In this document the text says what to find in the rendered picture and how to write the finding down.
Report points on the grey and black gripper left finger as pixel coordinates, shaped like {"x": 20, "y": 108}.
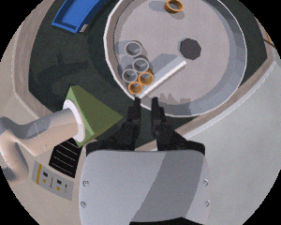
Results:
{"x": 124, "y": 138}

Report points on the grey metal bushing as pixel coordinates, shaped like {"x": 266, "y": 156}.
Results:
{"x": 132, "y": 54}
{"x": 140, "y": 69}
{"x": 128, "y": 78}

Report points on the bronze bushing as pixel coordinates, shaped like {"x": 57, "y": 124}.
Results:
{"x": 147, "y": 81}
{"x": 177, "y": 3}
{"x": 135, "y": 89}

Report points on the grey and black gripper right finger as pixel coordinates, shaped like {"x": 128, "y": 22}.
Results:
{"x": 166, "y": 137}

